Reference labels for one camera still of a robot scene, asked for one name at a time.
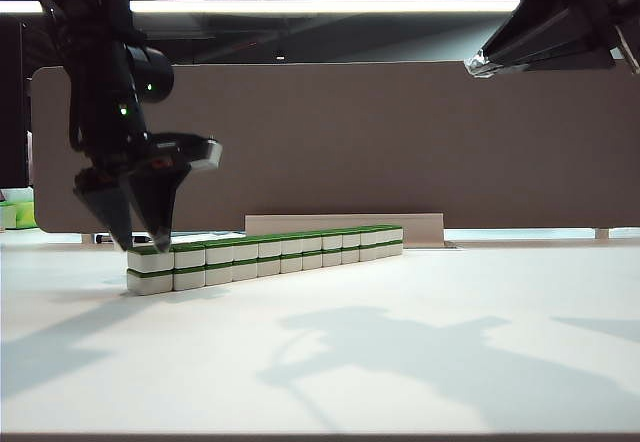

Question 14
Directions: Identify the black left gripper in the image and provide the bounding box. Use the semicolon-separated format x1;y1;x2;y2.
72;132;195;255

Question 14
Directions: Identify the black pen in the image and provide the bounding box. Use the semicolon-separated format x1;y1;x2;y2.
94;233;151;244

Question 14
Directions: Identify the light paper sheet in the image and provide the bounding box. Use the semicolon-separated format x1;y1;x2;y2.
170;231;247;240

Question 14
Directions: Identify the green and white box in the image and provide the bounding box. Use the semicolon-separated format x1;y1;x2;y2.
0;189;36;232

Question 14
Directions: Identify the brown desk partition panel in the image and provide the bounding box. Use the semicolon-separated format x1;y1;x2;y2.
30;60;640;236

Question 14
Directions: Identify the long ceiling light strip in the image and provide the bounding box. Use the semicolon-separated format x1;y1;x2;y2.
0;0;522;16

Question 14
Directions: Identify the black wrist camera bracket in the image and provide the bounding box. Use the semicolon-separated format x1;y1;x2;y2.
148;131;214;163

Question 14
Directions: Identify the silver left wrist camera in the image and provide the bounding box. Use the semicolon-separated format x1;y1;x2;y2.
192;136;224;172

